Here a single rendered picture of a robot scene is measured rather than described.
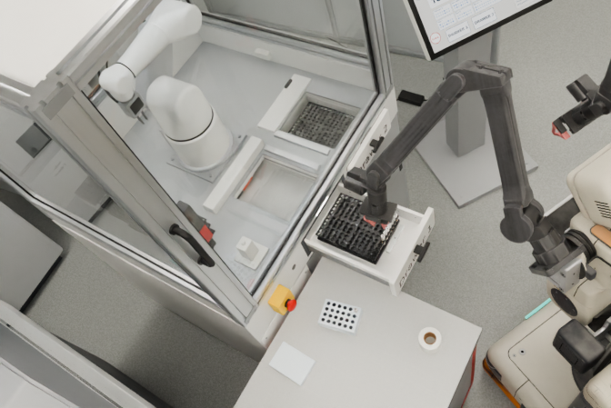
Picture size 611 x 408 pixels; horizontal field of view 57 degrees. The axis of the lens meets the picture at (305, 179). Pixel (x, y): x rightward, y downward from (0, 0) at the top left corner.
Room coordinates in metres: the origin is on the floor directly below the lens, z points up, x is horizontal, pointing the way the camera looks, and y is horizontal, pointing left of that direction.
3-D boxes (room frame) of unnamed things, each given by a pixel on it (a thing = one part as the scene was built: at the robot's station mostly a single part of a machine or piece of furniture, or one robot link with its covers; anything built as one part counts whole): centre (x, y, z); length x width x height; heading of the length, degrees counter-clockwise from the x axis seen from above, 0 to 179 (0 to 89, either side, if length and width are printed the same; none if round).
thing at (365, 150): (1.20, -0.26, 0.87); 0.29 x 0.02 x 0.11; 130
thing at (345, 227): (0.91, -0.10, 0.87); 0.22 x 0.18 x 0.06; 40
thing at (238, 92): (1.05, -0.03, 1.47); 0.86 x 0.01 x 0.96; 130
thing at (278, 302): (0.77, 0.22, 0.88); 0.07 x 0.05 x 0.07; 130
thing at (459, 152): (1.53, -0.85, 0.51); 0.50 x 0.45 x 1.02; 5
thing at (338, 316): (0.68, 0.07, 0.78); 0.12 x 0.08 x 0.04; 51
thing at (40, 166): (1.08, 0.63, 1.52); 0.87 x 0.01 x 0.86; 40
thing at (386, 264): (0.92, -0.09, 0.86); 0.40 x 0.26 x 0.06; 40
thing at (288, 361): (0.61, 0.27, 0.77); 0.13 x 0.09 x 0.02; 38
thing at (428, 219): (0.76, -0.23, 0.87); 0.29 x 0.02 x 0.11; 130
